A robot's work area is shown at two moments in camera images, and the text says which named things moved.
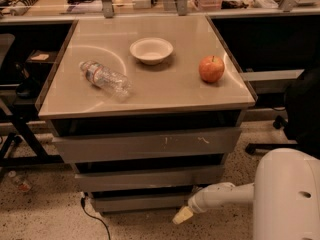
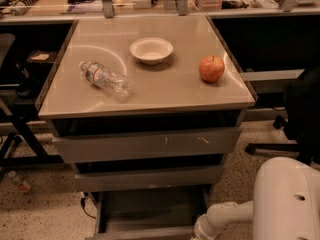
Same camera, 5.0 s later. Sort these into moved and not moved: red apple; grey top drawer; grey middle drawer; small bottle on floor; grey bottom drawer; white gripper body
Moved: white gripper body; grey bottom drawer
Not moved: red apple; grey middle drawer; grey top drawer; small bottle on floor
